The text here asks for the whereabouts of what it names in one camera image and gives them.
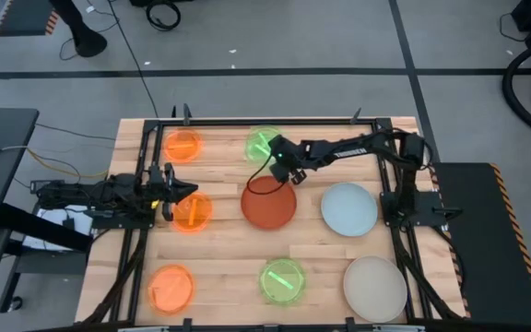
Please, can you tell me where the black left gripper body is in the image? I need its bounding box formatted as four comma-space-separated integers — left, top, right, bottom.
147, 160, 177, 222

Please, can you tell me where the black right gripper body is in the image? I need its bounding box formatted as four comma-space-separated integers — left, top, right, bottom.
268, 135, 312, 183

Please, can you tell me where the orange translucent plastic plate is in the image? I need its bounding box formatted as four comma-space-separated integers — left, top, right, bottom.
171, 191, 215, 234
147, 263, 197, 316
162, 127, 205, 165

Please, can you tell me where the pale blue plastic plate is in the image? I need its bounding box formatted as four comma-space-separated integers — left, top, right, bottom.
320, 182, 380, 238

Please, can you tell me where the green translucent plastic plate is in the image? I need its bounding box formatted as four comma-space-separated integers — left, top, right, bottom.
244, 124, 286, 164
258, 257, 307, 305

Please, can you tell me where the beige plastic plate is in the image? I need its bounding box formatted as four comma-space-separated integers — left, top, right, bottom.
342, 255, 408, 324

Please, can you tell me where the red-orange opaque plastic plate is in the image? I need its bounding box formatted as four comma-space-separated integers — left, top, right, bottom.
240, 174, 298, 231

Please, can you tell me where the black power brick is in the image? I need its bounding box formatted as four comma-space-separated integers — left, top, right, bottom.
29, 179, 66, 195

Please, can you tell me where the person's leg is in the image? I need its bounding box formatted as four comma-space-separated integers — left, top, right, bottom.
48, 0, 109, 59

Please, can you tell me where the large black hazard-striped mat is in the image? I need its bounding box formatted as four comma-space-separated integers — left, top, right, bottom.
431, 160, 531, 327

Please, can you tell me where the small black hazard-striped mat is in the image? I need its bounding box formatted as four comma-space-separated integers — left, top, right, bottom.
0, 0, 59, 38

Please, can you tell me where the black aluminium table frame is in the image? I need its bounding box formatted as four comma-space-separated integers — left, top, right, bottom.
80, 115, 467, 332

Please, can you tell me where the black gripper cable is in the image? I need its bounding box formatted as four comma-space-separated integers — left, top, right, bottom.
245, 156, 289, 196

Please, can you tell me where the yellow cable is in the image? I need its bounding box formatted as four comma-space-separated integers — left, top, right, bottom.
25, 147, 110, 180

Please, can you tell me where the thin black cable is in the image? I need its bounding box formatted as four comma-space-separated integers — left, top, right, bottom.
34, 122, 117, 141

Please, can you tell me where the long black floor cable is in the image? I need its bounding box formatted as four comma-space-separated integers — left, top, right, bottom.
106, 0, 159, 119

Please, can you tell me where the coiled black cable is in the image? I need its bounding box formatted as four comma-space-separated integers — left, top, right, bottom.
144, 1, 183, 32

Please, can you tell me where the thick black hose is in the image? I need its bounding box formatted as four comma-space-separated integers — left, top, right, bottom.
501, 36, 531, 144

